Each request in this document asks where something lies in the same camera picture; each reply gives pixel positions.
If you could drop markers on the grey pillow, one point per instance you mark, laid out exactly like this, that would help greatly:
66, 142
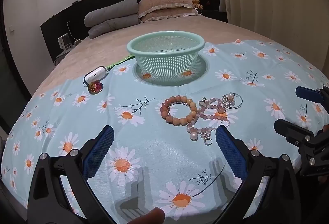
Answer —
115, 25
113, 9

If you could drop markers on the beige bed cover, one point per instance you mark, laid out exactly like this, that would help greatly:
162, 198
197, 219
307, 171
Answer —
108, 44

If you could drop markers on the green plastic mesh basket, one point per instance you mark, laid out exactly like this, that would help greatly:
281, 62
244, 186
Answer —
167, 59

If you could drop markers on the daisy-printed light blue cloth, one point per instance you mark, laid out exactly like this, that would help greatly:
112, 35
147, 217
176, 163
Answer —
154, 162

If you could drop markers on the white earbuds case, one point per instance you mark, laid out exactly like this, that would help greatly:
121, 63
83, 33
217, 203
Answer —
95, 74

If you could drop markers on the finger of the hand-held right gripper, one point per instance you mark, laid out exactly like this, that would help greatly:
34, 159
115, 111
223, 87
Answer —
293, 133
307, 93

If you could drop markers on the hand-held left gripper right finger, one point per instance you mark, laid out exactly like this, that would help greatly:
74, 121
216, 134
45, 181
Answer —
228, 147

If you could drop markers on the brown teddy bear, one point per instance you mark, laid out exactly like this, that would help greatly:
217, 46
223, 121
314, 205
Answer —
196, 3

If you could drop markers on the heart-shaped glitter charm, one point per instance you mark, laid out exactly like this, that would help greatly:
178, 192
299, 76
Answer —
95, 87

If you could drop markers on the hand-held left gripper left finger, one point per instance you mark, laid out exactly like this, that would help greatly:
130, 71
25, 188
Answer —
100, 152

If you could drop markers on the person's left hand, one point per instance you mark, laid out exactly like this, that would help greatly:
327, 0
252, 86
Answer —
149, 217

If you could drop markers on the small white appliance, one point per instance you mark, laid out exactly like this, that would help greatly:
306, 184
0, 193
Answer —
64, 41

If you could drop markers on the black headboard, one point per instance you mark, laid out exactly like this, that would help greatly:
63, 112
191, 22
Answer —
77, 16

